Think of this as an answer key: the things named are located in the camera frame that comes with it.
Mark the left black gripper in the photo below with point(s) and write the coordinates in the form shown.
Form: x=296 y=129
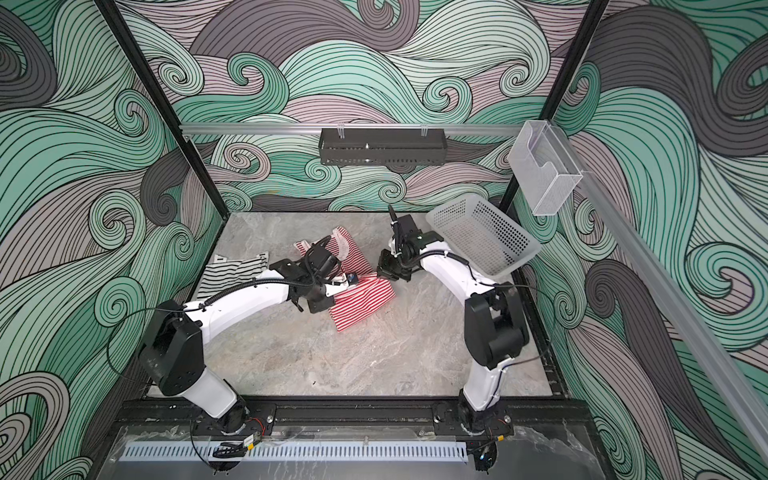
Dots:
x=326 y=304

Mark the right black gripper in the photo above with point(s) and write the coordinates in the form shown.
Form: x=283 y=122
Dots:
x=385 y=269

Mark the red white striped tank top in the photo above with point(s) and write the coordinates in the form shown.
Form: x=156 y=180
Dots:
x=366 y=297

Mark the black white striped tank top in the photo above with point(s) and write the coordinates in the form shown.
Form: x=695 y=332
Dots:
x=223 y=273

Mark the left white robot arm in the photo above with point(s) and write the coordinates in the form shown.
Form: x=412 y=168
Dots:
x=171 y=351

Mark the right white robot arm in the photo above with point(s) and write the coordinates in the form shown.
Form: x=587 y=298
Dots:
x=495 y=328

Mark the white plastic laundry basket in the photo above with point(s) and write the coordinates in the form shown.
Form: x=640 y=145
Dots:
x=475 y=229

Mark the black perforated wall tray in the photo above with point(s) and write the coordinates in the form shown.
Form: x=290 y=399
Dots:
x=397 y=148

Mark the clear plastic wall bin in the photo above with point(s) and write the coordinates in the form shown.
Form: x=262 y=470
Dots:
x=544 y=163

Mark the aluminium wall rail back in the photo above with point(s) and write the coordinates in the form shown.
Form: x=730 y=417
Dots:
x=276 y=128

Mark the aluminium wall rail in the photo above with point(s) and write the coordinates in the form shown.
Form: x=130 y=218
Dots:
x=276 y=128
x=608 y=191

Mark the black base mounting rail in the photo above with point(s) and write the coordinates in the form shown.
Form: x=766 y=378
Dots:
x=442 y=416

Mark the white slotted cable duct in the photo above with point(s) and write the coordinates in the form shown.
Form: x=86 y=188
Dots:
x=300 y=451

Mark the aluminium wall rail right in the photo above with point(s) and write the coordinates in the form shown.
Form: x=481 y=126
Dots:
x=608 y=191

